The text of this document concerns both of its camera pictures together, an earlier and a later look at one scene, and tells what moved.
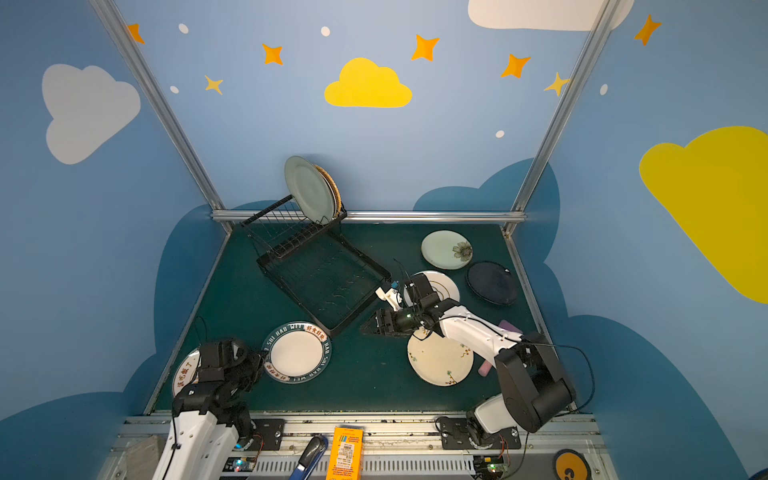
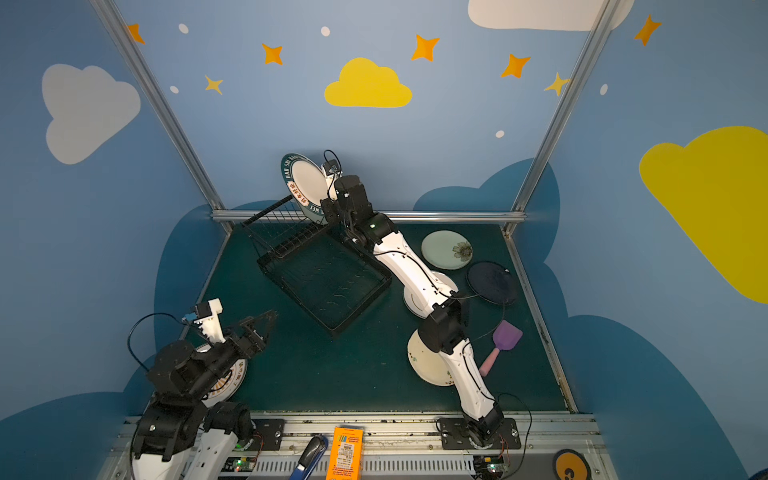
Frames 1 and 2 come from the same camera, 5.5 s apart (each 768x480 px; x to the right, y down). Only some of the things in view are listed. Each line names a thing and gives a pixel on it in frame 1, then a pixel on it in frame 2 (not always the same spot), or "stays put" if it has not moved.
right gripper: [384, 321] to [338, 205]
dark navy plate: [493, 282] stays put
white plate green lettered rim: [298, 352] to [308, 183]
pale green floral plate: [446, 250] stays put
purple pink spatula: [486, 367] stays put
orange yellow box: [346, 461] stays put
